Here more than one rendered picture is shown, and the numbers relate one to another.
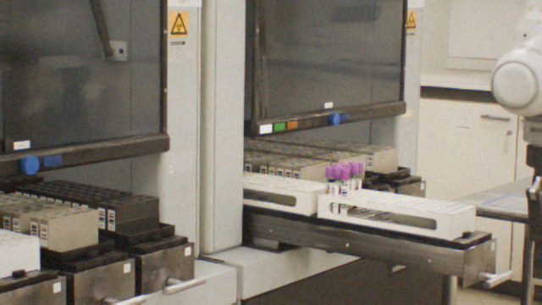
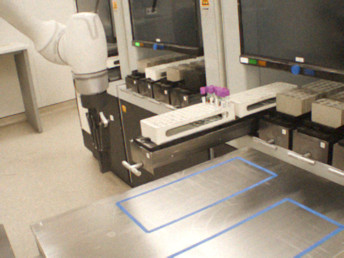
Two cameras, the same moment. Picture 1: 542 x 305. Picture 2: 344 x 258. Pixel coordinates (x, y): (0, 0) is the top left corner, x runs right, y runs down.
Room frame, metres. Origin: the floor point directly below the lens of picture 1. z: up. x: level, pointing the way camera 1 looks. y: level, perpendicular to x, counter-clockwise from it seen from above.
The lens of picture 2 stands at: (2.35, -1.35, 1.25)
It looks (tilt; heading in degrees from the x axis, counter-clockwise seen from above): 20 degrees down; 113
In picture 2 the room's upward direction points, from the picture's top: 6 degrees counter-clockwise
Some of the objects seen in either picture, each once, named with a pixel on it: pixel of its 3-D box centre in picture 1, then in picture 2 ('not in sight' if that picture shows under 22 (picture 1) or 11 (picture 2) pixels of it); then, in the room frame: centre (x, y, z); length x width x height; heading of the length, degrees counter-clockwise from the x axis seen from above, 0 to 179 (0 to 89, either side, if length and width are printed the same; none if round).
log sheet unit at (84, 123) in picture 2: not in sight; (82, 112); (0.68, 0.98, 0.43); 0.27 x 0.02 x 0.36; 143
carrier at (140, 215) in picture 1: (134, 217); (193, 79); (1.82, 0.24, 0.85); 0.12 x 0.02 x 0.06; 143
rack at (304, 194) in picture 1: (264, 193); (261, 99); (2.15, 0.01, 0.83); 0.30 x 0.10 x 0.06; 53
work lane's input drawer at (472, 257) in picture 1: (334, 231); (224, 126); (2.04, -0.13, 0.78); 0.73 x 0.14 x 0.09; 53
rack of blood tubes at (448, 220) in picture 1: (394, 214); (189, 121); (1.96, -0.24, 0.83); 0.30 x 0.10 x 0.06; 53
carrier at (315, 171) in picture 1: (311, 177); (290, 104); (2.26, -0.09, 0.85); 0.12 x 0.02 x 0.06; 144
